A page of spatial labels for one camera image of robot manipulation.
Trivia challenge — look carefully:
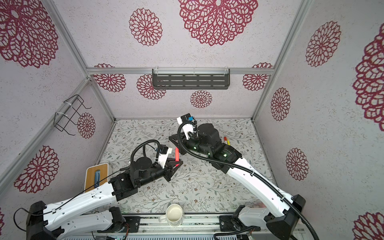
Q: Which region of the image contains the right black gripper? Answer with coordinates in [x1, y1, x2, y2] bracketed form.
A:
[170, 131, 214, 159]

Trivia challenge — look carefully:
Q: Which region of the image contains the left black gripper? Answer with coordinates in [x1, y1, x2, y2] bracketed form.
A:
[138, 158, 184, 189]

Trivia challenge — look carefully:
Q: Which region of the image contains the pink marker pen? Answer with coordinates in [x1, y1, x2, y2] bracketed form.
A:
[175, 148, 180, 162]

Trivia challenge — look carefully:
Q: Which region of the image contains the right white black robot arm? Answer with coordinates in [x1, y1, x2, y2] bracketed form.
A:
[169, 122, 306, 240]

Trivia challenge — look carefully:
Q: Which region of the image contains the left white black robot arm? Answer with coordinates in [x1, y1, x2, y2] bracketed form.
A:
[26, 157, 183, 240]

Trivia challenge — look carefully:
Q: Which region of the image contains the white ceramic mug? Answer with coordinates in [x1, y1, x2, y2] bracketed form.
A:
[159, 204, 184, 227]

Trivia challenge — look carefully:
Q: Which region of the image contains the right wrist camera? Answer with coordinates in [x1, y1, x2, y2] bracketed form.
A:
[177, 114, 198, 141]

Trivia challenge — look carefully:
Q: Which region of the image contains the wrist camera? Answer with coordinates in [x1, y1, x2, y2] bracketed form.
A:
[157, 145, 173, 169]
[177, 114, 198, 141]

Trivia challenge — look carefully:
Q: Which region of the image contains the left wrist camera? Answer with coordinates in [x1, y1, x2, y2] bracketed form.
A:
[157, 145, 173, 169]

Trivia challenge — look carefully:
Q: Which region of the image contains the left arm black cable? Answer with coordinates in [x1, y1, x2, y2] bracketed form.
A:
[13, 139, 161, 232]

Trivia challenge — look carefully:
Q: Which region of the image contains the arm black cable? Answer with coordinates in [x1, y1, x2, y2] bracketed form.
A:
[13, 139, 161, 232]
[176, 121, 320, 240]

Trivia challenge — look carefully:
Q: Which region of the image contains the dark grey wall shelf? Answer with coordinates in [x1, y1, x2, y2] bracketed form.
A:
[152, 69, 231, 90]

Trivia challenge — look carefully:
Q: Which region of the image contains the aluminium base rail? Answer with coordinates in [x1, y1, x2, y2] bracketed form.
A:
[64, 213, 305, 240]

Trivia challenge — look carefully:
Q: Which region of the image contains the black wire wall rack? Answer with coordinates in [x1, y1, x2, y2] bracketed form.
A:
[53, 94, 91, 136]

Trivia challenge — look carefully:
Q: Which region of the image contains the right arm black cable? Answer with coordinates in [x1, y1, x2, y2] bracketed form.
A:
[176, 121, 320, 240]

